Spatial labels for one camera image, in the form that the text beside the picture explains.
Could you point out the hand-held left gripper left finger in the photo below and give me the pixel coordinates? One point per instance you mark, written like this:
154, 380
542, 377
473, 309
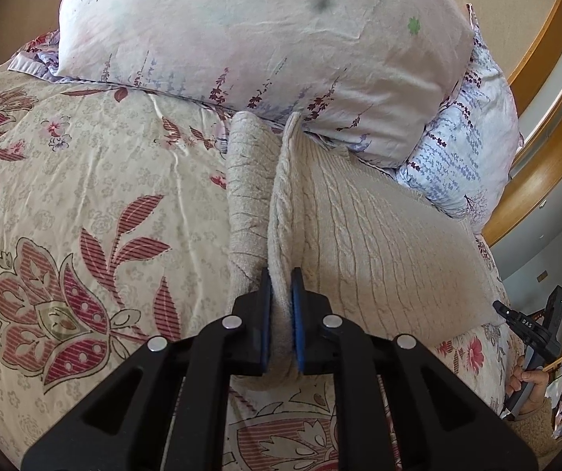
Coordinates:
263, 324

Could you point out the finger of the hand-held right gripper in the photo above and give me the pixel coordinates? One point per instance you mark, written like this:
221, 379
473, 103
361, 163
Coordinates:
521, 324

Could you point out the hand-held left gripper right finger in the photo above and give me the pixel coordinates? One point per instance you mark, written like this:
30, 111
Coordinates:
298, 324

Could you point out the person's right forearm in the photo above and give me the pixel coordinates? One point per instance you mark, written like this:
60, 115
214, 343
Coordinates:
536, 427

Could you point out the person's right hand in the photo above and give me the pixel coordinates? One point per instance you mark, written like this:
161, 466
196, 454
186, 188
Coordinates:
536, 387

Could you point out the curved wooden headboard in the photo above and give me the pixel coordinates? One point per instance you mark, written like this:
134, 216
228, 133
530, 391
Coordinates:
531, 196

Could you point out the blue floral pillow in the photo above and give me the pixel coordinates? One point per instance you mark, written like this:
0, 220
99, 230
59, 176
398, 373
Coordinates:
472, 157

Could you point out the cream red floral quilt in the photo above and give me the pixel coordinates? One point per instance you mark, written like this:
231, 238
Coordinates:
65, 167

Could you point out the pink floral pillow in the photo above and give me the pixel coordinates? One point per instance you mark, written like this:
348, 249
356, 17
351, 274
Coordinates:
261, 34

